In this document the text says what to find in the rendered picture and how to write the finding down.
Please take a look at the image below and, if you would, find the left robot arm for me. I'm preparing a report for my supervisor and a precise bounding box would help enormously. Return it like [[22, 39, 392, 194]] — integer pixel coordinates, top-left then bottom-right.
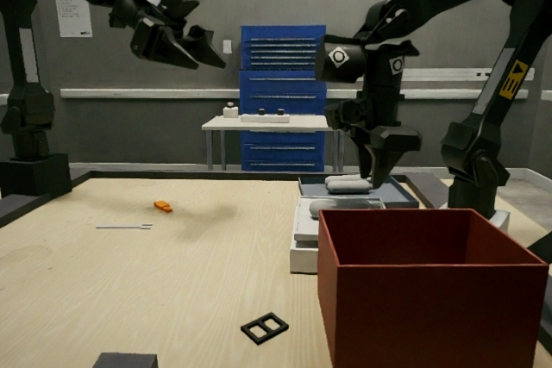
[[0, 0, 200, 162]]

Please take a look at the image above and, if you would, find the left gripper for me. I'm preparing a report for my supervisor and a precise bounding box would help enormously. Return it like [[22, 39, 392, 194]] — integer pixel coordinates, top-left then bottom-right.
[[129, 4, 227, 70]]

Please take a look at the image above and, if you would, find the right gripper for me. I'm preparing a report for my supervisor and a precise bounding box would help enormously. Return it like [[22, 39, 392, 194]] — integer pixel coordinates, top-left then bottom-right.
[[341, 84, 423, 189]]

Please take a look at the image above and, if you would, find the black rectangular buckle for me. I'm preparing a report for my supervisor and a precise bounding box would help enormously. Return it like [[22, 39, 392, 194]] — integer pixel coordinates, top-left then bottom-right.
[[241, 312, 289, 346]]

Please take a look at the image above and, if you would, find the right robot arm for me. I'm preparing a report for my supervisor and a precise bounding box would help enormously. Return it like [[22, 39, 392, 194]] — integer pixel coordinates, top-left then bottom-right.
[[314, 0, 552, 221]]

